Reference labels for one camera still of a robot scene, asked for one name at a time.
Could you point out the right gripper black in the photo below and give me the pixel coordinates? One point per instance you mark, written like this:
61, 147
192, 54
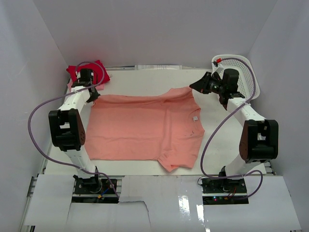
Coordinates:
202, 85

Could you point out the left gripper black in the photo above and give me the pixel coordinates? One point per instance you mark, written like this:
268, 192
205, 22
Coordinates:
93, 97

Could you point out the white perforated plastic basket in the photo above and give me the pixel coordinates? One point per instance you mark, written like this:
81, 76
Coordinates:
247, 82

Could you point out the salmon pink t shirt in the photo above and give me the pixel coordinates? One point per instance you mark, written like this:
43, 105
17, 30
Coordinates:
165, 128

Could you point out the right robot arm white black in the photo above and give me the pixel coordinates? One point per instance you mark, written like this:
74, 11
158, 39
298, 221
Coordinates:
259, 138

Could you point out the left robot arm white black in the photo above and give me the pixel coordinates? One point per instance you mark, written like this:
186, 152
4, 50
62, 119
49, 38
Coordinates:
66, 127

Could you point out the folded red t shirt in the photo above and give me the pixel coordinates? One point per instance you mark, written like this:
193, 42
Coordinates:
97, 68

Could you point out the folded light pink t shirt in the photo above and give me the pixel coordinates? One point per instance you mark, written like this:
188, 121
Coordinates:
98, 88

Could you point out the white paper sheet at back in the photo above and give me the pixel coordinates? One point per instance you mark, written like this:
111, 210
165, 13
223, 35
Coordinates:
158, 67

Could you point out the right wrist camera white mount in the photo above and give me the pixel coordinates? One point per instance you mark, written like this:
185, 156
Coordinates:
217, 66

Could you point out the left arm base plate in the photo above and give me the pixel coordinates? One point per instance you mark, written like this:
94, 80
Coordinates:
95, 190

